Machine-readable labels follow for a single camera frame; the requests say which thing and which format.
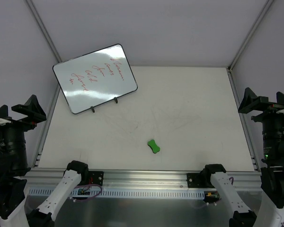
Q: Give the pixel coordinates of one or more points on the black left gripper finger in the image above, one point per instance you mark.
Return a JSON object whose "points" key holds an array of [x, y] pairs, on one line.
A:
{"points": [[4, 112], [32, 110]]}

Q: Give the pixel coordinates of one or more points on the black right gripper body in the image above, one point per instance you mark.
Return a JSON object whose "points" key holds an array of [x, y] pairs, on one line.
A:
{"points": [[267, 112]]}

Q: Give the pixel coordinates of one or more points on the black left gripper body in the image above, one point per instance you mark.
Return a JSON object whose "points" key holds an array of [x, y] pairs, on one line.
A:
{"points": [[22, 122]]}

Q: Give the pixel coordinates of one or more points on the small whiteboard black frame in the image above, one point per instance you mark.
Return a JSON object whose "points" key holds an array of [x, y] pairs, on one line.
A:
{"points": [[95, 78]]}

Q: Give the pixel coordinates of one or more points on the green foam whiteboard eraser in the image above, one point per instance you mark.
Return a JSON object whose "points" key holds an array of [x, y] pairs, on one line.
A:
{"points": [[153, 146]]}

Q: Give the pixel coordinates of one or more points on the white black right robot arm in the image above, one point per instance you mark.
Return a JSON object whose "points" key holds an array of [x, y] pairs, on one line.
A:
{"points": [[271, 212]]}

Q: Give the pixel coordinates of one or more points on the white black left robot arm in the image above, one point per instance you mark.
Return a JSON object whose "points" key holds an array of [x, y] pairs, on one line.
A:
{"points": [[14, 166]]}

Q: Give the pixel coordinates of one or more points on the right aluminium frame post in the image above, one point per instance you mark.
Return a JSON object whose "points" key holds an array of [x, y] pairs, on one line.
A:
{"points": [[256, 24]]}

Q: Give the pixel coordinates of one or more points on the aluminium frame post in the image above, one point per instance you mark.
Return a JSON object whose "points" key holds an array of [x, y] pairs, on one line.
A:
{"points": [[43, 29], [256, 24]]}

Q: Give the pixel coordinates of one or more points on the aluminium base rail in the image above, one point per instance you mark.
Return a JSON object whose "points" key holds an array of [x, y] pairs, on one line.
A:
{"points": [[135, 179]]}

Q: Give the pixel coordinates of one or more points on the wire whiteboard easel stand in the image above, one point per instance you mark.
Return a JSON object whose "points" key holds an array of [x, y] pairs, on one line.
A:
{"points": [[116, 100]]}

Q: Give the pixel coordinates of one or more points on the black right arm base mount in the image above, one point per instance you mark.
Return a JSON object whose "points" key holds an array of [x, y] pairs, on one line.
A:
{"points": [[197, 180]]}

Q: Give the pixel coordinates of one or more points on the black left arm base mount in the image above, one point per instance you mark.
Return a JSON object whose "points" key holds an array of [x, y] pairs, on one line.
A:
{"points": [[95, 177]]}

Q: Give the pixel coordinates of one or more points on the left aluminium frame post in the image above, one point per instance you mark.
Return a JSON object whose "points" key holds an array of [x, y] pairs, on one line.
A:
{"points": [[43, 29]]}

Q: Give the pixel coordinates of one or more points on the white slotted cable duct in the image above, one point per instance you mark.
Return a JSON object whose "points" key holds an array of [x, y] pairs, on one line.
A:
{"points": [[135, 193]]}

